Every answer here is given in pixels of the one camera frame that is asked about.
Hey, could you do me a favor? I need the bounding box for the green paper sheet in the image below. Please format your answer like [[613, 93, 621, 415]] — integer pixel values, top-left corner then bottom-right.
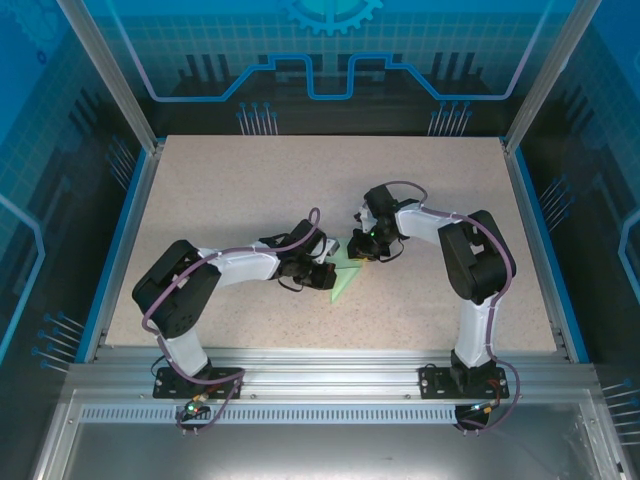
[[327, 237, 365, 305]]

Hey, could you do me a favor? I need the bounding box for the sheet metal panel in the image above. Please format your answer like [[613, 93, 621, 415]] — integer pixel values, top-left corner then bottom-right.
[[47, 389, 629, 480]]

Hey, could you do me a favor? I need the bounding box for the aluminium mounting beam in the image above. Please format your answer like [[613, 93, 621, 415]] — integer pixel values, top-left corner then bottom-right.
[[67, 347, 599, 401]]

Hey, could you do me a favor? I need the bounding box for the right gripper thin black wire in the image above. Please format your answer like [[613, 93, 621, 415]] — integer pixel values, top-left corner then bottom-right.
[[377, 237, 406, 264]]

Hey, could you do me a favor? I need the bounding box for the slotted cable duct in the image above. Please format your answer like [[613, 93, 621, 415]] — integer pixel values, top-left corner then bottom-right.
[[79, 405, 469, 426]]

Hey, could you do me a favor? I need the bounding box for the aluminium table side rail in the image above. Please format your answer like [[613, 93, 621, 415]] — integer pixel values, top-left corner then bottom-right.
[[82, 139, 166, 364], [501, 137, 574, 361]]

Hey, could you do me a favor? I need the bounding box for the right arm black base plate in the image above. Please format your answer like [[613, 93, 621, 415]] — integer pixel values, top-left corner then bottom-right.
[[418, 366, 507, 400]]

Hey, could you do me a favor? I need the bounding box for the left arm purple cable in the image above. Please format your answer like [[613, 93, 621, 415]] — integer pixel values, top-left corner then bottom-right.
[[142, 207, 247, 436]]

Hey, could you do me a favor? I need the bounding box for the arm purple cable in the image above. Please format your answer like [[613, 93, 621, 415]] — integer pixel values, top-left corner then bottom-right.
[[384, 180, 524, 434], [142, 207, 247, 436]]

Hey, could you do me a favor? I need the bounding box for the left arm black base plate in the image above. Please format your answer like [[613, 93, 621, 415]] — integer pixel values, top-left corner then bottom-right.
[[152, 366, 245, 400]]

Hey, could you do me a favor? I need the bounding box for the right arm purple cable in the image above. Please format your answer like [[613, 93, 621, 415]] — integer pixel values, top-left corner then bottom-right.
[[384, 180, 524, 434]]

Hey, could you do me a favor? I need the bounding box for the aluminium frame post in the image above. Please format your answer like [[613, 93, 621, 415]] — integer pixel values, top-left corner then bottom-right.
[[56, 0, 164, 154], [502, 0, 601, 154]]

